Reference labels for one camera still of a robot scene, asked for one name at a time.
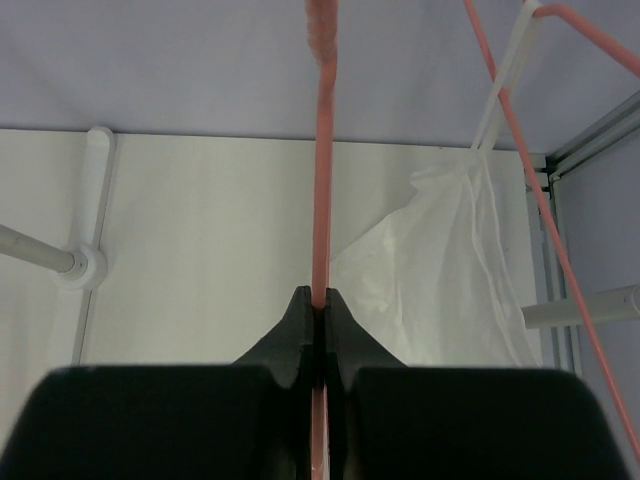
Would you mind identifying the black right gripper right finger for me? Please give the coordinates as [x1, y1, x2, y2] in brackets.
[324, 289, 629, 479]

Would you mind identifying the right aluminium frame post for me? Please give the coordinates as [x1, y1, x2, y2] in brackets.
[540, 90, 639, 381]

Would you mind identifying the white clothes rack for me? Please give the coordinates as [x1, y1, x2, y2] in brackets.
[0, 126, 640, 366]

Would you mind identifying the pink wire hanger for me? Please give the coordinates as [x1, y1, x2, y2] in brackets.
[464, 0, 639, 455]
[305, 1, 338, 479]

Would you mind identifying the white tank top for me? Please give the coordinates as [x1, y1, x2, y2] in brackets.
[329, 0, 551, 369]

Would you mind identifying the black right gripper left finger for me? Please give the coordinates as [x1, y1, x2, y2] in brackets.
[1, 287, 313, 479]

